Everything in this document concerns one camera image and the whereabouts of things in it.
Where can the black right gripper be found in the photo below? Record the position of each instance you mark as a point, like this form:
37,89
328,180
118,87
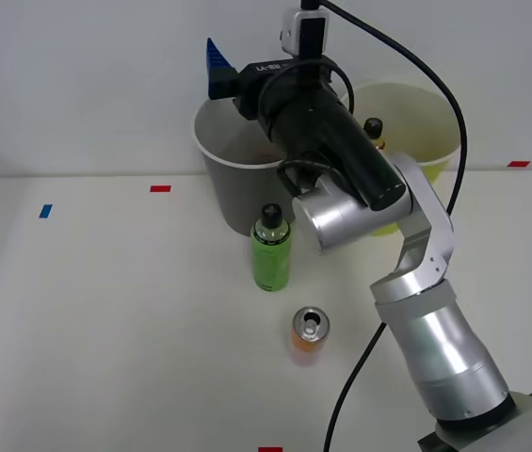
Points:
251,89

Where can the silver and black right arm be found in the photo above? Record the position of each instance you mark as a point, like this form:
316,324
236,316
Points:
440,339

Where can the yellow bottle with black cap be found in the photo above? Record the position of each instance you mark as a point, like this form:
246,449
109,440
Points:
373,126

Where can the yellow-green plastic waste bin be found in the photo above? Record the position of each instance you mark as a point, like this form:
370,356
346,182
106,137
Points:
416,122

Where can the grey plastic waste bin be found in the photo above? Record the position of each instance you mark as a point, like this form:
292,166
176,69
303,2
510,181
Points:
228,198

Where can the green bottle with black cap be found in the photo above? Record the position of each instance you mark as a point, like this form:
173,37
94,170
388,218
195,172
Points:
270,263

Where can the orange drink can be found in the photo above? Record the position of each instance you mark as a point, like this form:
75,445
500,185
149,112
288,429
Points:
305,352

